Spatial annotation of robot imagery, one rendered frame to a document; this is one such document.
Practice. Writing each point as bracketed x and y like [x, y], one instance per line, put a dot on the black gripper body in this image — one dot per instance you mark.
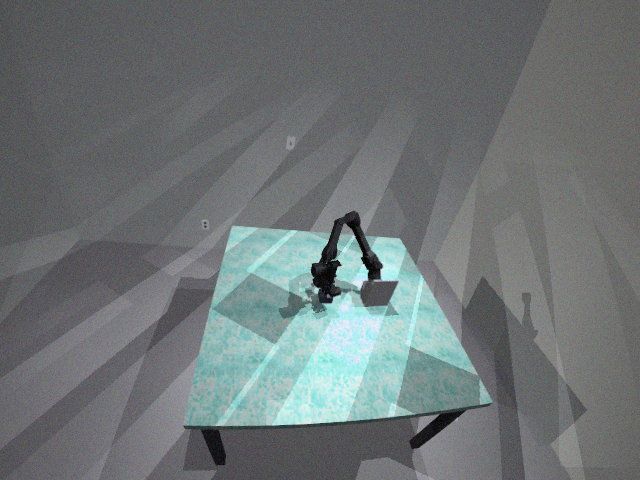
[333, 291]

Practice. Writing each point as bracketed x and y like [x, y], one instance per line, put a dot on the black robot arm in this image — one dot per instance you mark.
[370, 259]

